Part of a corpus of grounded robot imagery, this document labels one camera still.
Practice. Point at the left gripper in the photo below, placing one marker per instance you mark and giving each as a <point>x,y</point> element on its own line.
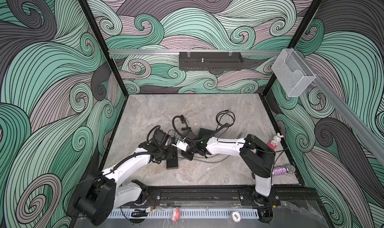
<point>172,153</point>

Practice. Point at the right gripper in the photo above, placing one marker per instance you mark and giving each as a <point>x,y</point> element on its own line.
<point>187,157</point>

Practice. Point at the small black ribbed switch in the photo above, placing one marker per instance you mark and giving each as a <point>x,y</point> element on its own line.
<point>172,164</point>

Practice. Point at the large black network switch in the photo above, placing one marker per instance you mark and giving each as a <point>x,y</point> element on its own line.
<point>205,132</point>

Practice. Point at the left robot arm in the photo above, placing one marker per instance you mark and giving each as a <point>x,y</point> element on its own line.
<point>103,191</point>

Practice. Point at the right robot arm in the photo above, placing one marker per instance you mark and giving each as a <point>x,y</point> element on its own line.
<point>257,155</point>

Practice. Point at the round white pink object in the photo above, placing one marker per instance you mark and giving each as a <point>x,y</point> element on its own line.
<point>235,217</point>

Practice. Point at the pink bunny figurine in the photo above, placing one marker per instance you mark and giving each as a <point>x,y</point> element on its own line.
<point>275,141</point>

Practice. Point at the glittery purple microphone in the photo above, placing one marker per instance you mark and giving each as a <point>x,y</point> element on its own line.
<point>284,169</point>

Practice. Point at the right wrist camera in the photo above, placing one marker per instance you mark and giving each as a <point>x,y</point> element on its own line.
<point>180,144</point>

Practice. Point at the white slotted cable duct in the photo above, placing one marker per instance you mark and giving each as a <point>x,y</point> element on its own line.
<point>188,214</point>

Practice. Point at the pink toy on duct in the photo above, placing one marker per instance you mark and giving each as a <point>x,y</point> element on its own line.
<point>176,214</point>

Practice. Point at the black perforated wall tray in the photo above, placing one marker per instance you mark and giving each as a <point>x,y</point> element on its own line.
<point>215,62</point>

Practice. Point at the clear acrylic wall box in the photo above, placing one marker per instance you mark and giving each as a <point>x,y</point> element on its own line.
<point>293,72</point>

